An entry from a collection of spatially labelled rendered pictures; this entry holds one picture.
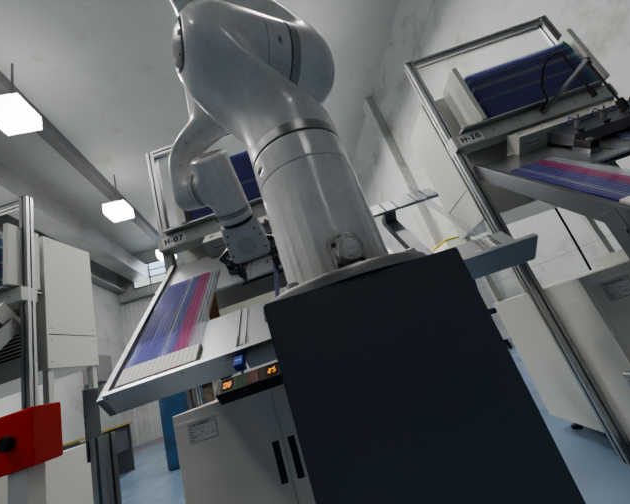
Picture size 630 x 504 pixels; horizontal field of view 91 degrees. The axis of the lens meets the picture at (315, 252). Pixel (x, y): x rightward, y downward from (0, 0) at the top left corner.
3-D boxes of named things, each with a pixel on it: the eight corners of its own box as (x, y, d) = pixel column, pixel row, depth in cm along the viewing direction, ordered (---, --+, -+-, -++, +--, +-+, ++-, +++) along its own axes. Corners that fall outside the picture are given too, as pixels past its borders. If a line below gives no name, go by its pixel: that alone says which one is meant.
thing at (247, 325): (354, 321, 80) (351, 312, 79) (113, 404, 80) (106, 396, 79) (338, 282, 97) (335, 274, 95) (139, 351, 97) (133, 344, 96)
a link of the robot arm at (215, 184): (206, 221, 71) (243, 211, 69) (177, 165, 64) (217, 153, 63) (218, 206, 78) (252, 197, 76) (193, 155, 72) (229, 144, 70)
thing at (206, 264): (329, 262, 114) (325, 250, 112) (160, 320, 114) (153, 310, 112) (316, 228, 143) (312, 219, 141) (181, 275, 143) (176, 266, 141)
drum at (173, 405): (217, 447, 407) (205, 384, 432) (210, 456, 357) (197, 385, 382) (174, 463, 394) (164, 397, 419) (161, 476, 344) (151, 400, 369)
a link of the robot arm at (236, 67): (360, 133, 39) (303, 8, 46) (209, 113, 29) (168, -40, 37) (316, 189, 48) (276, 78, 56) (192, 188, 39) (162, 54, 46)
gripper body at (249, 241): (213, 229, 71) (233, 268, 77) (255, 215, 71) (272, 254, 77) (217, 217, 78) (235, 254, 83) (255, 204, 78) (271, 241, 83)
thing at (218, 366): (357, 332, 80) (351, 311, 77) (117, 414, 80) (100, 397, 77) (356, 328, 81) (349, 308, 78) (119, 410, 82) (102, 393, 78)
